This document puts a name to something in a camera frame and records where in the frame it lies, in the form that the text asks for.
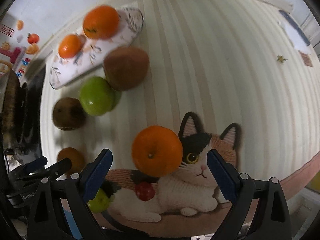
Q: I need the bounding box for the large orange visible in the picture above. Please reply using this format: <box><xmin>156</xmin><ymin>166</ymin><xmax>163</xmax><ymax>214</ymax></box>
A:
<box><xmin>82</xmin><ymin>5</ymin><xmax>120</xmax><ymax>40</ymax></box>

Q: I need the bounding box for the floral oval ceramic plate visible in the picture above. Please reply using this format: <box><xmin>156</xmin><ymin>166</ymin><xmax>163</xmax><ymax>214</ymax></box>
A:
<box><xmin>46</xmin><ymin>7</ymin><xmax>144</xmax><ymax>89</ymax></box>

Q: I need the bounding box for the wok with steel handle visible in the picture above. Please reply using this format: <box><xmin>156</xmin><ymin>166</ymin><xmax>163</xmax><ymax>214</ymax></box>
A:
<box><xmin>1</xmin><ymin>70</ymin><xmax>28</xmax><ymax>153</ymax></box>

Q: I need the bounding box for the brown green round fruit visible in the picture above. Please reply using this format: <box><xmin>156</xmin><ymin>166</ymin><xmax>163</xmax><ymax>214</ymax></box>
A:
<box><xmin>52</xmin><ymin>97</ymin><xmax>86</xmax><ymax>131</ymax></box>

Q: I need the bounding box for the small brown card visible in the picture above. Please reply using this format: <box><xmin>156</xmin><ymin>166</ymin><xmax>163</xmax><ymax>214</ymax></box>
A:
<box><xmin>299</xmin><ymin>50</ymin><xmax>313</xmax><ymax>67</ymax></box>

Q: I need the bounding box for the brown orange round fruit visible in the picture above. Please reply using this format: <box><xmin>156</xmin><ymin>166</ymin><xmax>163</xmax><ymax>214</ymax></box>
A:
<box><xmin>57</xmin><ymin>147</ymin><xmax>86</xmax><ymax>177</ymax></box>

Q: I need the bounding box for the blue smartphone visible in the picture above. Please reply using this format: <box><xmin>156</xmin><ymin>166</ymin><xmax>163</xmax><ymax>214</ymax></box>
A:
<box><xmin>279</xmin><ymin>9</ymin><xmax>311</xmax><ymax>46</ymax></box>

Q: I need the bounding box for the red cherry tomato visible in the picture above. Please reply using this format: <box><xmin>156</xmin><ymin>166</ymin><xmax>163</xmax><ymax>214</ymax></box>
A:
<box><xmin>135</xmin><ymin>182</ymin><xmax>156</xmax><ymax>202</ymax></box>

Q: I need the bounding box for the black induction cooktop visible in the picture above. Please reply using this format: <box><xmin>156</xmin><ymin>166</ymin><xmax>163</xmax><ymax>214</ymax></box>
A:
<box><xmin>1</xmin><ymin>69</ymin><xmax>46</xmax><ymax>164</ymax></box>

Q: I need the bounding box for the small green stem scrap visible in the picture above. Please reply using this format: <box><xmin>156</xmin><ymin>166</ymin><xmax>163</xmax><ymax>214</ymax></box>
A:
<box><xmin>277</xmin><ymin>55</ymin><xmax>287</xmax><ymax>64</ymax></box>

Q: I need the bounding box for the small orange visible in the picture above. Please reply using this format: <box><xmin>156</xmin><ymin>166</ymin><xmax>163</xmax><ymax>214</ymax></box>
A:
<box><xmin>58</xmin><ymin>34</ymin><xmax>83</xmax><ymax>59</ymax></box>
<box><xmin>131</xmin><ymin>126</ymin><xmax>183</xmax><ymax>178</ymax></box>

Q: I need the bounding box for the green apple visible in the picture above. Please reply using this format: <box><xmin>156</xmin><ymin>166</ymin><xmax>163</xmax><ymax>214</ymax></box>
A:
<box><xmin>87</xmin><ymin>189</ymin><xmax>115</xmax><ymax>213</ymax></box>
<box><xmin>79</xmin><ymin>76</ymin><xmax>121</xmax><ymax>116</ymax></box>

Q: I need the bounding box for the dark red round fruit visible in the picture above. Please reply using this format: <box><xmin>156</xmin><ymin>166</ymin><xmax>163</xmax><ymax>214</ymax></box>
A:
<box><xmin>103</xmin><ymin>46</ymin><xmax>150</xmax><ymax>91</ymax></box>

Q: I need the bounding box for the white paper sheet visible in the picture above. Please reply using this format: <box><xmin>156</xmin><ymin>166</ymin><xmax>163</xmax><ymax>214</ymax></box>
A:
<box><xmin>278</xmin><ymin>21</ymin><xmax>310</xmax><ymax>54</ymax></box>

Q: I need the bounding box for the colourful wall sticker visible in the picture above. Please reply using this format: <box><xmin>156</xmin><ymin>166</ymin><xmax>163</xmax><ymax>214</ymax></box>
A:
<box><xmin>0</xmin><ymin>19</ymin><xmax>41</xmax><ymax>79</ymax></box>

